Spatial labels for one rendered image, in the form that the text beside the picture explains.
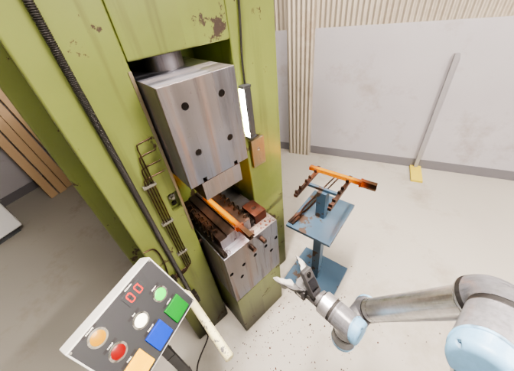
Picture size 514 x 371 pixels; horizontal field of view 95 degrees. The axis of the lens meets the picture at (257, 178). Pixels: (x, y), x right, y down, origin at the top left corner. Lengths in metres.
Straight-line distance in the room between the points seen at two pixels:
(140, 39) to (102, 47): 0.12
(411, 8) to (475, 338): 2.78
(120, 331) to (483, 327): 0.97
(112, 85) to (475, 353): 1.09
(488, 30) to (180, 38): 2.75
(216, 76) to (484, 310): 0.92
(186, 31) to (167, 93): 0.27
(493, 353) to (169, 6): 1.16
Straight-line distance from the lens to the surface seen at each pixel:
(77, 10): 0.91
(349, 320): 1.02
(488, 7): 3.16
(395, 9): 3.07
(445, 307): 0.86
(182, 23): 1.00
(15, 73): 1.34
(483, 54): 3.23
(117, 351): 1.05
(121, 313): 1.03
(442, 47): 3.15
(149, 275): 1.05
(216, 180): 1.03
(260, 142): 1.30
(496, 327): 0.68
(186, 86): 0.85
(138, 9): 0.95
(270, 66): 1.26
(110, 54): 0.92
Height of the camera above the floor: 1.95
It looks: 38 degrees down
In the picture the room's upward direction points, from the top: 7 degrees counter-clockwise
